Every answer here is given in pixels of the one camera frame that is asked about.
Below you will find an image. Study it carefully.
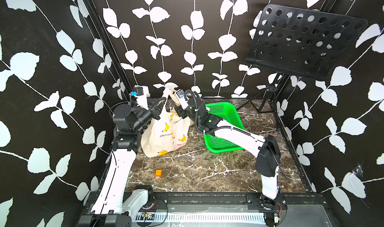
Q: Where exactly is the yellow banana print plastic bag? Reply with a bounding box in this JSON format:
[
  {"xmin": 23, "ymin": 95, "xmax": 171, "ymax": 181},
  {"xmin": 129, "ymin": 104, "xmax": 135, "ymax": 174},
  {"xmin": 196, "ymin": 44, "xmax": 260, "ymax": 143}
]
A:
[{"xmin": 141, "ymin": 107, "xmax": 193, "ymax": 158}]

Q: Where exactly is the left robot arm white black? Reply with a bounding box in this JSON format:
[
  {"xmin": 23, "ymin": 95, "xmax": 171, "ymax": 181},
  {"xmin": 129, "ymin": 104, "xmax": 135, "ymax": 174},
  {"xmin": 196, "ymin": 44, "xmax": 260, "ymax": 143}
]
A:
[{"xmin": 78, "ymin": 98, "xmax": 166, "ymax": 227}]

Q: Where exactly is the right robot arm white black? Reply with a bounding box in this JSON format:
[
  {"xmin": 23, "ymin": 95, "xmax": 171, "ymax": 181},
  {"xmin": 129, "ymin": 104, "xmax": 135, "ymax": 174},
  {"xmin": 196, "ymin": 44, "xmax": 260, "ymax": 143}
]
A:
[{"xmin": 175, "ymin": 90, "xmax": 281, "ymax": 210}]

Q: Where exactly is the green perforated plastic basket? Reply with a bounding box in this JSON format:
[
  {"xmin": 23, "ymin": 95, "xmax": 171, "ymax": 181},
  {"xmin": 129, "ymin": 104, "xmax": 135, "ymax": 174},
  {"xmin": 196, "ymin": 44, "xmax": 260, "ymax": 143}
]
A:
[{"xmin": 203, "ymin": 102, "xmax": 245, "ymax": 154}]

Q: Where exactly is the small orange cube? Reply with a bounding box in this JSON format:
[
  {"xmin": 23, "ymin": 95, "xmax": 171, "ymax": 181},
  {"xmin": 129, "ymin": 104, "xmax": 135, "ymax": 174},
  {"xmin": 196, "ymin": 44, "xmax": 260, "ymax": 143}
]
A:
[{"xmin": 155, "ymin": 170, "xmax": 163, "ymax": 177}]

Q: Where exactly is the black perforated music stand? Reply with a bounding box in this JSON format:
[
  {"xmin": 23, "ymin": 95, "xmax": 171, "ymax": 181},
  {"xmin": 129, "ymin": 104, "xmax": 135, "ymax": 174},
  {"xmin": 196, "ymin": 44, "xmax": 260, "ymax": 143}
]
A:
[{"xmin": 236, "ymin": 4, "xmax": 368, "ymax": 114}]

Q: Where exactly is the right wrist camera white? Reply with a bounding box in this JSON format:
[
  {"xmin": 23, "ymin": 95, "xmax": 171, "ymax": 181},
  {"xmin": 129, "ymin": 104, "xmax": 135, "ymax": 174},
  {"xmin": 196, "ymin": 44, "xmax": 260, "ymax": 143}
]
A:
[{"xmin": 175, "ymin": 90, "xmax": 189, "ymax": 110}]

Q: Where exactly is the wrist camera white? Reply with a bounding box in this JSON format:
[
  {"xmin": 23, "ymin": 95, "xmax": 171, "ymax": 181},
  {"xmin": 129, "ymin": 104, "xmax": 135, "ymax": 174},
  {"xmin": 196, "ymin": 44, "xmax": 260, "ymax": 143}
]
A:
[
  {"xmin": 175, "ymin": 90, "xmax": 189, "ymax": 110},
  {"xmin": 131, "ymin": 85, "xmax": 150, "ymax": 110}
]

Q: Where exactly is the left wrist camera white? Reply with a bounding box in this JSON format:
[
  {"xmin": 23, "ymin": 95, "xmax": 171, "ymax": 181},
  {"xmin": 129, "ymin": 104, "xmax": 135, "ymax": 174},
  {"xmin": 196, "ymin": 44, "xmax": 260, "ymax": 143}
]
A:
[{"xmin": 131, "ymin": 85, "xmax": 150, "ymax": 110}]

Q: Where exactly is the white slotted cable duct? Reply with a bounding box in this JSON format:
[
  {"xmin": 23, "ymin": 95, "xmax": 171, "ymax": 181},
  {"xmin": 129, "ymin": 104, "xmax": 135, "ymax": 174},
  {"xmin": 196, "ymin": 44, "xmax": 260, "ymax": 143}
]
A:
[{"xmin": 133, "ymin": 213, "xmax": 266, "ymax": 225}]

